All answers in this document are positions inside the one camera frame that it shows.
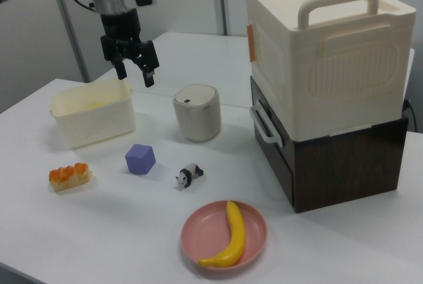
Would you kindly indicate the small beige lidded bin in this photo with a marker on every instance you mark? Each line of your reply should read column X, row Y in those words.
column 198, row 115

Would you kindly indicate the orange glazed toy bread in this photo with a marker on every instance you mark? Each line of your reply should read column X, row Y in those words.
column 69, row 175

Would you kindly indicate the pink plate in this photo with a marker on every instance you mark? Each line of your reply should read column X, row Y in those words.
column 205, row 231

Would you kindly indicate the yellow banana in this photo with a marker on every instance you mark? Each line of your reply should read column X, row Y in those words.
column 235, row 231

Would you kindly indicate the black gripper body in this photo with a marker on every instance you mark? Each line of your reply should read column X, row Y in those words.
column 120, row 28

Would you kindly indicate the panda toy figure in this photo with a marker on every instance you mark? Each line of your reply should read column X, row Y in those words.
column 189, row 175

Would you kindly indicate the translucent white plastic box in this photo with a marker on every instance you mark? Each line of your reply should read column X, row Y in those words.
column 96, row 125

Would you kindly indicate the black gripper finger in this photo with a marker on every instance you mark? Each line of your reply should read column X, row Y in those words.
column 148, row 62
column 121, row 70

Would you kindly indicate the orange latch strip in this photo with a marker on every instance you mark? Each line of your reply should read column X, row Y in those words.
column 250, row 43

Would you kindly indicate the purple cube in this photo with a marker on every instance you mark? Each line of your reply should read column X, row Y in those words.
column 139, row 160

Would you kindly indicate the dark wooden drawer cabinet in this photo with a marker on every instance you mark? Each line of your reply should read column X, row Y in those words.
column 343, row 171

